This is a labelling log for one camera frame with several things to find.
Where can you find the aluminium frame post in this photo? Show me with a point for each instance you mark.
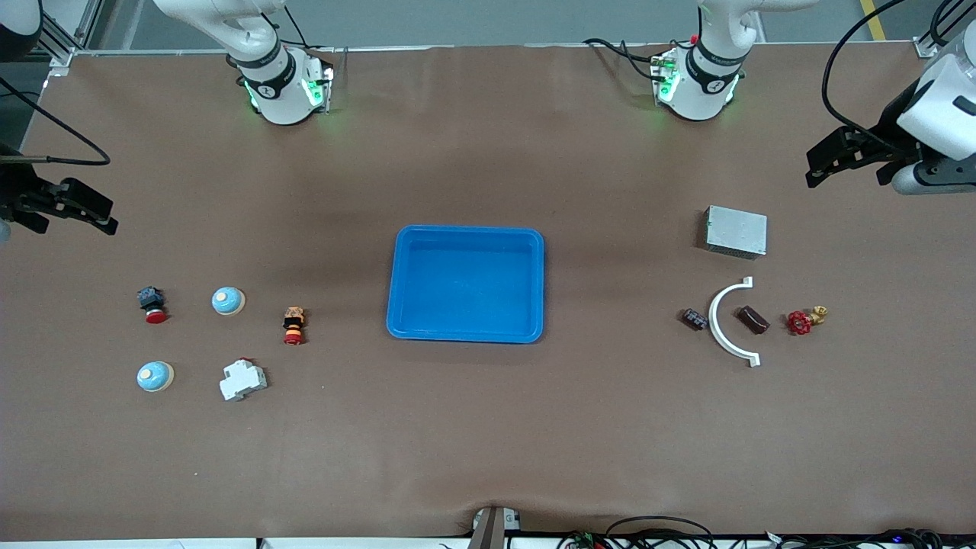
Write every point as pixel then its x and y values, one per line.
pixel 61 55
pixel 926 49

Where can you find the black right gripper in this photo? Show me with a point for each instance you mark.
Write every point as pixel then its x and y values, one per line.
pixel 17 195

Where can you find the small white mount block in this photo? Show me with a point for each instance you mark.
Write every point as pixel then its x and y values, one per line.
pixel 512 521

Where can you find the red orange push button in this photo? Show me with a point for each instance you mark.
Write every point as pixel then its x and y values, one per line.
pixel 293 324

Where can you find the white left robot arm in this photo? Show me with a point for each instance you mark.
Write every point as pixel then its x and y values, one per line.
pixel 709 76

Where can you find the black printed capacitor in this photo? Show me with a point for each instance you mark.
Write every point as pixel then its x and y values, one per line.
pixel 694 319

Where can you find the blue plastic tray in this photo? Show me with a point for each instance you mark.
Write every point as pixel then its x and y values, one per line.
pixel 465 286

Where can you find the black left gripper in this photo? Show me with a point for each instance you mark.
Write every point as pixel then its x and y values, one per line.
pixel 890 123

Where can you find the white curved bracket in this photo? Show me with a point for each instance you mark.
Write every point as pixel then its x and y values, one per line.
pixel 715 324

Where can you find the brown camera mount post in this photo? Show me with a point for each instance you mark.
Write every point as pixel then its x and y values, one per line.
pixel 488 534

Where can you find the light blue round bell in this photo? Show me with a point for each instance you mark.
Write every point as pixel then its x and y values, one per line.
pixel 155 376
pixel 228 301

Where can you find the dark brown capacitor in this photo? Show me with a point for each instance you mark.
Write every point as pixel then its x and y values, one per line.
pixel 752 319

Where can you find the red button black switch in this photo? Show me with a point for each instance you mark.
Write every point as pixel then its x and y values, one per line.
pixel 153 306

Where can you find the grey metal box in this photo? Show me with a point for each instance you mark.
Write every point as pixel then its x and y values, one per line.
pixel 736 232

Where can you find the white circuit breaker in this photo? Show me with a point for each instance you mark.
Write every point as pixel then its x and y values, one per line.
pixel 242 380

